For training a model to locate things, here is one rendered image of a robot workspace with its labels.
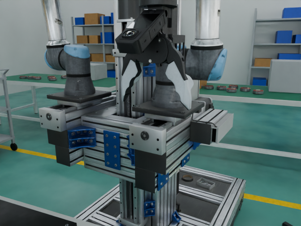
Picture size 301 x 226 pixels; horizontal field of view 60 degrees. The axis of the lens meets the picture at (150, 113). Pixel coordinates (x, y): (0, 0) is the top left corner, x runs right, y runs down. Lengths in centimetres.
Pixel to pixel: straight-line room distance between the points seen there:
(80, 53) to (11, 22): 670
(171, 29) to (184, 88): 13
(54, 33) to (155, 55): 95
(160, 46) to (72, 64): 83
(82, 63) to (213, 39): 62
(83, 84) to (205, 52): 61
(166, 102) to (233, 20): 605
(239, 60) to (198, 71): 598
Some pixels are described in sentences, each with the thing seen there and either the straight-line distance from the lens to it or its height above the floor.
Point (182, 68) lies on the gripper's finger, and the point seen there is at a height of 123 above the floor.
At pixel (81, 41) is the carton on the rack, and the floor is 135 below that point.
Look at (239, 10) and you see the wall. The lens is 696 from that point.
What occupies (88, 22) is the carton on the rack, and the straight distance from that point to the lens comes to 778.
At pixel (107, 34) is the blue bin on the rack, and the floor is 152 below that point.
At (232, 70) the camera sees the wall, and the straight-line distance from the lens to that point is 696.
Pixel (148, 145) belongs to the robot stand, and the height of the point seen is 93.
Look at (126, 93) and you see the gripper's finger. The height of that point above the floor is 117.
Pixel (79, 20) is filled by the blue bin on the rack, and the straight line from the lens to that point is 794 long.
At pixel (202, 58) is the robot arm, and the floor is 122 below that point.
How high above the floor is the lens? 127
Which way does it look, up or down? 15 degrees down
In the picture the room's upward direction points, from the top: straight up
